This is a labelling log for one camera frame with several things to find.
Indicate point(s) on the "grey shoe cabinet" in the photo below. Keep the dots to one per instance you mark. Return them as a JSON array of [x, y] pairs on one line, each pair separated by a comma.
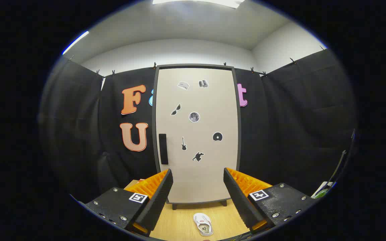
[[196, 66]]

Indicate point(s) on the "long ceiling light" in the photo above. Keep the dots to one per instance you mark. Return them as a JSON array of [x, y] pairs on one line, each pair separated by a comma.
[[75, 42]]

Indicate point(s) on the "black backdrop cloth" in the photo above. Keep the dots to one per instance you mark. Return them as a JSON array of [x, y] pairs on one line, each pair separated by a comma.
[[297, 117]]

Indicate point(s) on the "black curved stand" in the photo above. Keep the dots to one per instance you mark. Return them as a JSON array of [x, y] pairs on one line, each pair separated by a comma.
[[340, 164]]

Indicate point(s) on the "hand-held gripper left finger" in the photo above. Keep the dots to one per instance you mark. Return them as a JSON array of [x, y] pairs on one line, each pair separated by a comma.
[[159, 201]]

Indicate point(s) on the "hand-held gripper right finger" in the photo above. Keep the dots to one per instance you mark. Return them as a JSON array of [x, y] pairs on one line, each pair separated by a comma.
[[240, 201]]

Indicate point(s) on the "white canvas shoe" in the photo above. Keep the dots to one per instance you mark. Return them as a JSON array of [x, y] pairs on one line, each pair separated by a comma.
[[202, 223]]

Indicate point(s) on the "wide ceiling light panel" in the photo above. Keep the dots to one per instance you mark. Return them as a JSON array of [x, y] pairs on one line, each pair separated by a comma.
[[196, 1]]

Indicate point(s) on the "beige shoe cabinet door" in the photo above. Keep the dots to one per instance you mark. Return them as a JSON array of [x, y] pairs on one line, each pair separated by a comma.
[[196, 180]]

